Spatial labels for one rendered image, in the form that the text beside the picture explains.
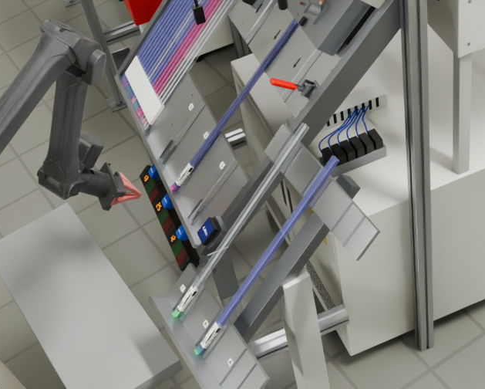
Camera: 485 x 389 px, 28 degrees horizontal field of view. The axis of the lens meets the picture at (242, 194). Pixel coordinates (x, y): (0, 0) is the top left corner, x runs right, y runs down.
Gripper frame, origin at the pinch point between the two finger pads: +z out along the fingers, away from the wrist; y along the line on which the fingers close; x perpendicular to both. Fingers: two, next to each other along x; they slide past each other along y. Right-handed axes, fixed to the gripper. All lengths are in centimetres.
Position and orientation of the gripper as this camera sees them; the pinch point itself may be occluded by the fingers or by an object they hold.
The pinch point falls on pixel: (136, 194)
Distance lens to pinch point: 227.8
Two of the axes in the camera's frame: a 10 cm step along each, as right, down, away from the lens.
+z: 7.5, 2.3, 6.2
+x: -5.6, 7.2, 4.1
